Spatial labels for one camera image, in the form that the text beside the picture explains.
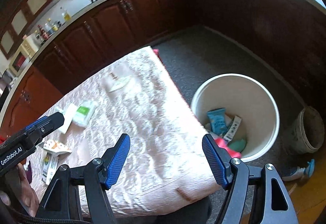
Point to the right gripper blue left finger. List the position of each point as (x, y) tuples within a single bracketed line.
[(116, 159)]

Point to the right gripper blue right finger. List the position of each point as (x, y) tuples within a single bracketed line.
[(218, 160)]

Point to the white plastic bag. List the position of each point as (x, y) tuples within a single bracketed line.
[(56, 148)]

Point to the rainbow medicine box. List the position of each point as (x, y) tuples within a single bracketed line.
[(49, 168)]

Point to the blue snack bag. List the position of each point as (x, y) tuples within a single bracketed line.
[(217, 121)]

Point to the green white tissue pack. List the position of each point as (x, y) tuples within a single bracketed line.
[(84, 113)]

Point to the white trash bucket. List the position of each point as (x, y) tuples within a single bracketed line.
[(246, 98)]

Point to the person's left hand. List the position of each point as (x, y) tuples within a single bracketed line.
[(17, 189)]

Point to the blue white shoe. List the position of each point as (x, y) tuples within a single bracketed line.
[(295, 173)]

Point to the dirty grey bucket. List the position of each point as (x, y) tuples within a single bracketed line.
[(306, 134)]

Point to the cream microwave oven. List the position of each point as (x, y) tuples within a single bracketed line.
[(25, 52)]

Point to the red sauce bottle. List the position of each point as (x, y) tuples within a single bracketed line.
[(43, 33)]

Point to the yellow oil bottle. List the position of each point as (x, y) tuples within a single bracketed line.
[(66, 16)]

